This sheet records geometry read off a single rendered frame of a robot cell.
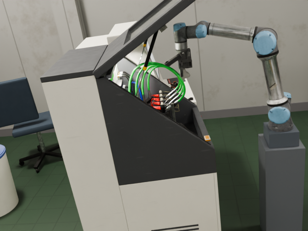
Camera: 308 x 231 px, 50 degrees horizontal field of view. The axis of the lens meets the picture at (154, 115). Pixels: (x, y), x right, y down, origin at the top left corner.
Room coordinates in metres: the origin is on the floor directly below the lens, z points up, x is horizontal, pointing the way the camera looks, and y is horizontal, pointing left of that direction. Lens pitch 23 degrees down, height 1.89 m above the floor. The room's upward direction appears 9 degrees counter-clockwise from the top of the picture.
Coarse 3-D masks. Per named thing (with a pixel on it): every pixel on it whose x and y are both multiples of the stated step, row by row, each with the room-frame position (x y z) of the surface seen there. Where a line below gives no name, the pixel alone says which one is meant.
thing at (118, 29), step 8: (120, 24) 2.96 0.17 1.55; (128, 24) 2.87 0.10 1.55; (112, 32) 2.54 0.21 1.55; (120, 32) 2.47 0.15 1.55; (112, 40) 2.34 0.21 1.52; (136, 48) 2.34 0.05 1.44; (144, 48) 2.37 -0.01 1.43; (128, 56) 2.34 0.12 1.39; (136, 56) 2.34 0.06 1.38; (144, 56) 2.34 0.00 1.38; (136, 64) 2.34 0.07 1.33; (152, 72) 2.33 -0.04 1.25; (160, 80) 2.67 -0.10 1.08
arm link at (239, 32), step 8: (208, 24) 2.02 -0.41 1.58; (216, 24) 2.00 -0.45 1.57; (224, 24) 2.00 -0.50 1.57; (208, 32) 2.01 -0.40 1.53; (216, 32) 1.98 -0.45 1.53; (224, 32) 1.96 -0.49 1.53; (232, 32) 1.94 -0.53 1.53; (240, 32) 1.92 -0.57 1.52; (248, 32) 1.91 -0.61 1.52; (256, 32) 1.88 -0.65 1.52; (248, 40) 1.92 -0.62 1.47
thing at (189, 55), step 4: (188, 48) 2.00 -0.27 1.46; (180, 52) 1.96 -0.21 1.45; (184, 52) 1.98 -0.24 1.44; (188, 52) 1.97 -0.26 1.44; (184, 56) 1.98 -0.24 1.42; (188, 56) 1.97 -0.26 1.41; (180, 60) 1.96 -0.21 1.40; (184, 60) 1.95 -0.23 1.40; (188, 60) 1.95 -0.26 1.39; (184, 64) 1.97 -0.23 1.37; (188, 64) 1.95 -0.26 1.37
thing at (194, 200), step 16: (192, 176) 1.63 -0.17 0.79; (208, 176) 1.63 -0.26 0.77; (128, 192) 1.64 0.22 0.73; (144, 192) 1.64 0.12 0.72; (160, 192) 1.64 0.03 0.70; (176, 192) 1.63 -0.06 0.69; (192, 192) 1.63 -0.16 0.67; (208, 192) 1.63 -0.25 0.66; (128, 208) 1.64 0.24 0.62; (144, 208) 1.64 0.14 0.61; (160, 208) 1.64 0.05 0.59; (176, 208) 1.63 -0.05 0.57; (192, 208) 1.63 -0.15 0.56; (208, 208) 1.63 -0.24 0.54; (128, 224) 1.64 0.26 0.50; (144, 224) 1.64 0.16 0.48; (160, 224) 1.64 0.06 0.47; (176, 224) 1.63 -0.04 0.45; (192, 224) 1.63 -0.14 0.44; (208, 224) 1.63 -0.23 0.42
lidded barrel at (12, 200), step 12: (0, 144) 2.97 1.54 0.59; (0, 156) 2.73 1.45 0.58; (0, 168) 2.70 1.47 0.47; (0, 180) 2.67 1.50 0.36; (12, 180) 2.83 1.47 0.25; (0, 192) 2.65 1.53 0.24; (12, 192) 2.76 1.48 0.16; (0, 204) 2.63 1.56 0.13; (12, 204) 2.71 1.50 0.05; (0, 216) 2.61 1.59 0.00
